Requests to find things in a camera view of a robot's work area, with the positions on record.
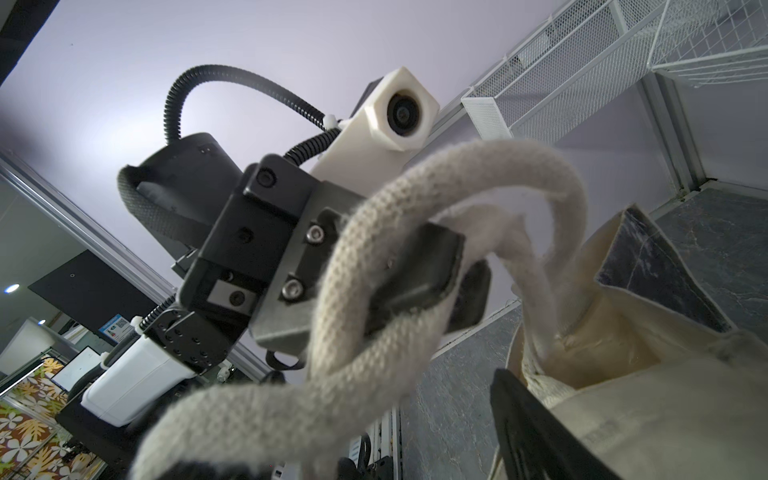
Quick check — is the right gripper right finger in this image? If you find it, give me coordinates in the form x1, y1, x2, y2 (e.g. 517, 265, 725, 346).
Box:
490, 369, 617, 479

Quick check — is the small white mesh basket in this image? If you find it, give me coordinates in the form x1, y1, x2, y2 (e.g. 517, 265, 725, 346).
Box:
462, 1, 665, 144

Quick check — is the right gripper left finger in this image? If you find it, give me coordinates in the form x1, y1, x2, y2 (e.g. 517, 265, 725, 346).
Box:
158, 461, 252, 480

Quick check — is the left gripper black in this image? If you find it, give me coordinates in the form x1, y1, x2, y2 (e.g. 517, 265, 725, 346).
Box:
179, 154, 464, 354

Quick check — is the cream canvas grocery bag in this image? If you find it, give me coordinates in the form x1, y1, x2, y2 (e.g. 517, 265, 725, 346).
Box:
129, 140, 767, 479

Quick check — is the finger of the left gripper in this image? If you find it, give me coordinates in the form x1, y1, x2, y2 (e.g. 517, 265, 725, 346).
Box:
446, 259, 492, 333

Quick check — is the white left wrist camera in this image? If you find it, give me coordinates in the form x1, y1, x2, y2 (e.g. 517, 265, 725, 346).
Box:
310, 67, 440, 197

